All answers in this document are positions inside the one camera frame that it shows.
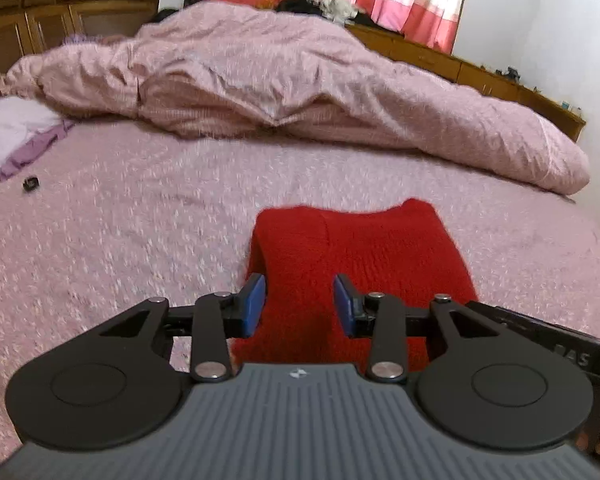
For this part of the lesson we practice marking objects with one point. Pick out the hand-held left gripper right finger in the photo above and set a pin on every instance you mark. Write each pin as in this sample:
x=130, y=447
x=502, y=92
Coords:
x=344, y=307

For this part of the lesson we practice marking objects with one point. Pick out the small black object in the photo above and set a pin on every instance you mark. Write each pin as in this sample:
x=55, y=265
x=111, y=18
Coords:
x=30, y=183

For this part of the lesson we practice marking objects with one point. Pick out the pink floral bed sheet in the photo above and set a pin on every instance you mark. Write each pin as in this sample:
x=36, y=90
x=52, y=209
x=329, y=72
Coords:
x=130, y=220

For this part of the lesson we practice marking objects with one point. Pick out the red knitted cardigan sweater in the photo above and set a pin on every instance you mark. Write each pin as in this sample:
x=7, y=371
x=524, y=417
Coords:
x=370, y=245

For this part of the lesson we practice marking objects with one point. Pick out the wooden bed headboard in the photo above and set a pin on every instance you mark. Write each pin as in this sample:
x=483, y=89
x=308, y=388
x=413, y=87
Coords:
x=485, y=77

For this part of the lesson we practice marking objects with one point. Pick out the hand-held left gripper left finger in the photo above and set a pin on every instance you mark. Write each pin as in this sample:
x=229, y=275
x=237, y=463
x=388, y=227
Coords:
x=254, y=307

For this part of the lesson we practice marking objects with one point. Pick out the white and purple pillow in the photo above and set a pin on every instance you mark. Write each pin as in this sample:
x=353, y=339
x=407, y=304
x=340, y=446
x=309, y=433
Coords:
x=10, y=130

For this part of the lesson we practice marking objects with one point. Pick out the pink floral duvet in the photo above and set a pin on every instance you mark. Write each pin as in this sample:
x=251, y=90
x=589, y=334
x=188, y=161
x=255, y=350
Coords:
x=280, y=75

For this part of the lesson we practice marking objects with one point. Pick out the brown wooden wardrobe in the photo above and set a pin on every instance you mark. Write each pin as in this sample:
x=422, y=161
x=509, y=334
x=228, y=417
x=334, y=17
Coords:
x=45, y=10

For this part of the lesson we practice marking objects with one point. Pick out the pile of dark clothes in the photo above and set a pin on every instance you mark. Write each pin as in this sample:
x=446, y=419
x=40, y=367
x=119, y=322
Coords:
x=330, y=7

